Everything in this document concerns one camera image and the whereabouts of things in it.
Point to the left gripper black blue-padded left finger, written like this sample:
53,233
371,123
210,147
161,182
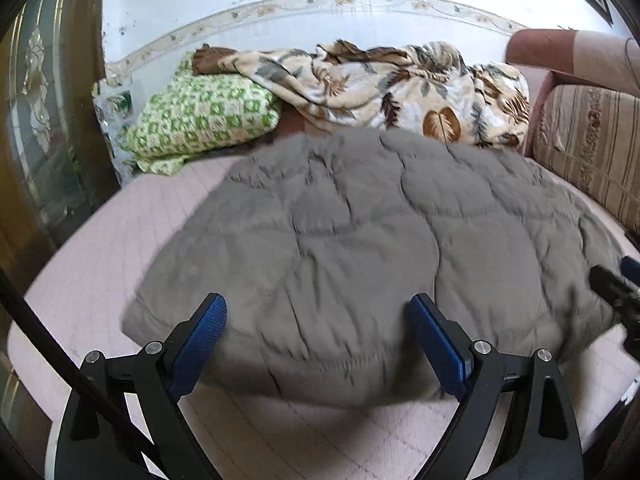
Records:
124,422

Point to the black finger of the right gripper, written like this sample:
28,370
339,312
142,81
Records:
630,269
622,298

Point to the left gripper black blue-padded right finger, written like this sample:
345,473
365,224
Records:
540,437

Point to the grey quilted puffer jacket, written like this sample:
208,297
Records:
318,243

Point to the pink quilted mattress cover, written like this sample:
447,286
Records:
80,294

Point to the striped floral sofa cushion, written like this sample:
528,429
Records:
589,136

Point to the wooden glass-panel door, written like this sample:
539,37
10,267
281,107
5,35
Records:
55,170

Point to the floral leaf-print blanket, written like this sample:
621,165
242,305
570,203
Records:
428,90

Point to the green checkered pillow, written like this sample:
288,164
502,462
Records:
194,115

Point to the floral plastic bag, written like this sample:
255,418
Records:
114,107

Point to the brown cloth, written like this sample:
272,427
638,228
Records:
206,60

